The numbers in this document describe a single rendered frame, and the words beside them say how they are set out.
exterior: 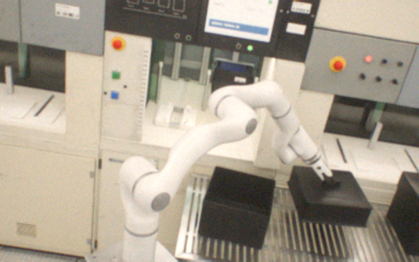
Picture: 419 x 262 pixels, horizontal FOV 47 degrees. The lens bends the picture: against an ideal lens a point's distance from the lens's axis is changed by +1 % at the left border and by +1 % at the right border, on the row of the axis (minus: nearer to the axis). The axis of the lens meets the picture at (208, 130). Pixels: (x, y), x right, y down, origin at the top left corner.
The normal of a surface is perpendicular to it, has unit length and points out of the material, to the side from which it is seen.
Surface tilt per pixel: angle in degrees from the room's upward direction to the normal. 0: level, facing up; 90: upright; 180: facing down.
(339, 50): 90
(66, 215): 90
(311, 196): 0
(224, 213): 90
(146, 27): 90
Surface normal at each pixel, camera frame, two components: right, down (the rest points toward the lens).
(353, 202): 0.15, -0.87
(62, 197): -0.07, 0.47
